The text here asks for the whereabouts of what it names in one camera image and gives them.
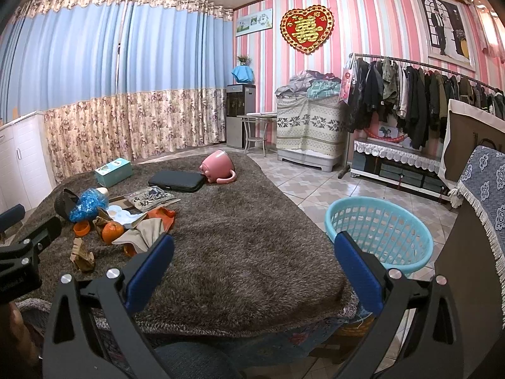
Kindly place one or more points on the brown paper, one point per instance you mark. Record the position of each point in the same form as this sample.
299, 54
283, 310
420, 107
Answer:
83, 259

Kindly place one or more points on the red heart wall decoration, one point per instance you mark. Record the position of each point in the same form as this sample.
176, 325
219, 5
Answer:
307, 29

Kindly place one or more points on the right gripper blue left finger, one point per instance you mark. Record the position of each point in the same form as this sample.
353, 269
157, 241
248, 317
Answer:
73, 346

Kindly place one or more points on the low lace covered shelf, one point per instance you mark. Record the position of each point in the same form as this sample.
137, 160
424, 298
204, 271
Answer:
398, 167

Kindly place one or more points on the framed window picture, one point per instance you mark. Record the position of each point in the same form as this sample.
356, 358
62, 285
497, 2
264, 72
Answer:
448, 34

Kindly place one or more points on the orange fruit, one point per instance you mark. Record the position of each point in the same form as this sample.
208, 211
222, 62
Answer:
112, 231

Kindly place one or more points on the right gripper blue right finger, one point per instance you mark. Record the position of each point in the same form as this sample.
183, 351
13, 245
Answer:
433, 347

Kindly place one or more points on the pink pig-shaped mug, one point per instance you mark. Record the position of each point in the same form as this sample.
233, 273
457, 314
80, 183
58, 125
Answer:
218, 168

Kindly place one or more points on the light blue plastic basket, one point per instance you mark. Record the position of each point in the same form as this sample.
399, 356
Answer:
393, 234

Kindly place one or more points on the blue covered potted plant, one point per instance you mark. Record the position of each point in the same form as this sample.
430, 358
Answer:
242, 72

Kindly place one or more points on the brown cloth covered board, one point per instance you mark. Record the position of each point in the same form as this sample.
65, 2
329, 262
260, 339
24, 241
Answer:
467, 127

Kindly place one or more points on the landscape wall poster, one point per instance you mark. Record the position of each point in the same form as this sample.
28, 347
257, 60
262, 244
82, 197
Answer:
255, 22

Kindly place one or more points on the blue plastic bag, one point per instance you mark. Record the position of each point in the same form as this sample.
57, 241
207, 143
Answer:
91, 200

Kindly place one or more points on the small orange cup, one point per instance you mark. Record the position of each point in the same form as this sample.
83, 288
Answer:
82, 228

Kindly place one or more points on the beige cloth scrap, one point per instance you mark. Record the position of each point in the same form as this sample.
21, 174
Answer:
140, 239

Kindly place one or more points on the black ribbed paper cup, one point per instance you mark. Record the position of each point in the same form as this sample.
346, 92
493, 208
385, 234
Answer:
65, 202

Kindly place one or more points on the brown shaggy rug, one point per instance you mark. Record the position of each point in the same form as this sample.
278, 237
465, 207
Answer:
248, 261

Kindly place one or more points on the grey water dispenser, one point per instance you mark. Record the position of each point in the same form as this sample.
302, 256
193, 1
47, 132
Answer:
240, 100

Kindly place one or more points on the blue floral fringed cloth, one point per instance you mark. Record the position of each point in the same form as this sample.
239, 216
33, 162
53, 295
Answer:
481, 184

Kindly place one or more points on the teal cardboard box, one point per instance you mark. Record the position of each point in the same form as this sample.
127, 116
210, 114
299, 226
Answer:
113, 172

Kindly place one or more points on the black flat pouch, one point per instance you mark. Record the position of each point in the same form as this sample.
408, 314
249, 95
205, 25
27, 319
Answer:
179, 181

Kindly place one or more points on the patterned cloth covered cabinet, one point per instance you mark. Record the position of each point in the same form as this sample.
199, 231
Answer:
310, 120

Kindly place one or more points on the clothes rack with garments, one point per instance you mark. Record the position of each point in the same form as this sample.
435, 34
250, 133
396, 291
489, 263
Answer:
417, 98

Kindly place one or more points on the cloud-shaped blue paper card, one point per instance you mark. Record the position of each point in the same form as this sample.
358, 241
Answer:
124, 217

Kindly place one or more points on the person's hand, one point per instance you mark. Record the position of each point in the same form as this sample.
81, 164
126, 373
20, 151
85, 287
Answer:
19, 353

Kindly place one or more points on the white cabinet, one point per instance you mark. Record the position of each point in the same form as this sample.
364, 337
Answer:
26, 172

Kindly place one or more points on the blue and floral curtain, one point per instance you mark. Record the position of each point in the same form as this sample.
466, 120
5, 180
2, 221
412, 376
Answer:
118, 78

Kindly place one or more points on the patterned paper packet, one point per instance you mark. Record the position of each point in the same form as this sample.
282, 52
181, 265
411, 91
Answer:
149, 198

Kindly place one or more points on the small metal stool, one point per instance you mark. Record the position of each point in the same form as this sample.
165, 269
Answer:
255, 127

